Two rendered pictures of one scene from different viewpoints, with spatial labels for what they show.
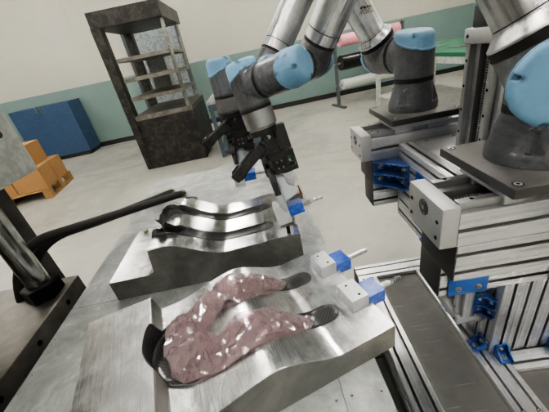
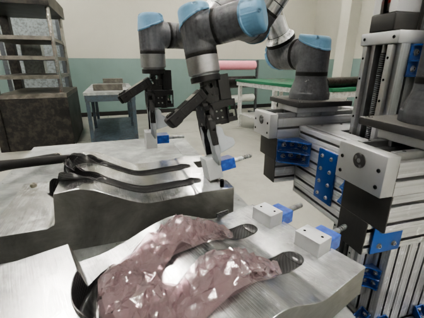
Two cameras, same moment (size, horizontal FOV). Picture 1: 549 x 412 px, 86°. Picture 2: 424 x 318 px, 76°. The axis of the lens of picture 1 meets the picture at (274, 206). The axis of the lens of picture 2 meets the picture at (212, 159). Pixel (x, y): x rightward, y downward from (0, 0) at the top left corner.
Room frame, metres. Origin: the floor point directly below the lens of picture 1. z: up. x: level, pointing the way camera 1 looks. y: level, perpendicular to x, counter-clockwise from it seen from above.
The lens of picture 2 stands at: (0.07, 0.19, 1.16)
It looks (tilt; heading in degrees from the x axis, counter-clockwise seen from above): 19 degrees down; 341
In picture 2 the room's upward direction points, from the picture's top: straight up
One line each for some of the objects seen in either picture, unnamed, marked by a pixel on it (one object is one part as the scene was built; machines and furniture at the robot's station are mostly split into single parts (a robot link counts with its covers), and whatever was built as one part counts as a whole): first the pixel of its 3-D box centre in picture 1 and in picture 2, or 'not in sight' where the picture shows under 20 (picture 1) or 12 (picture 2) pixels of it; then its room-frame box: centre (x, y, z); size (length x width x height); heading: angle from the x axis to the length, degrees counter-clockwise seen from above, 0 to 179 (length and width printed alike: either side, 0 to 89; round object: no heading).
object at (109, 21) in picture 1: (165, 87); (38, 73); (5.23, 1.32, 1.03); 1.54 x 0.94 x 2.06; 0
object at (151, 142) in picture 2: (252, 173); (164, 137); (0.97, 0.05, 0.93); 0.13 x 0.05 x 0.05; 90
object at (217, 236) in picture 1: (209, 219); (127, 170); (0.73, 0.19, 0.92); 0.35 x 0.16 x 0.09; 90
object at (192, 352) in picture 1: (231, 314); (190, 259); (0.39, 0.12, 0.90); 0.26 x 0.18 x 0.08; 107
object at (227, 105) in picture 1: (228, 104); (153, 62); (0.97, 0.07, 1.17); 0.08 x 0.08 x 0.05
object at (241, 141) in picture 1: (237, 129); (157, 89); (0.97, 0.07, 1.09); 0.09 x 0.08 x 0.12; 90
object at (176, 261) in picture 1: (209, 233); (122, 188); (0.74, 0.20, 0.87); 0.50 x 0.26 x 0.14; 90
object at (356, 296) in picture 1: (373, 289); (327, 237); (0.41, -0.16, 0.86); 0.13 x 0.05 x 0.05; 107
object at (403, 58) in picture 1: (412, 52); (312, 52); (0.99, -0.52, 1.20); 0.13 x 0.12 x 0.14; 14
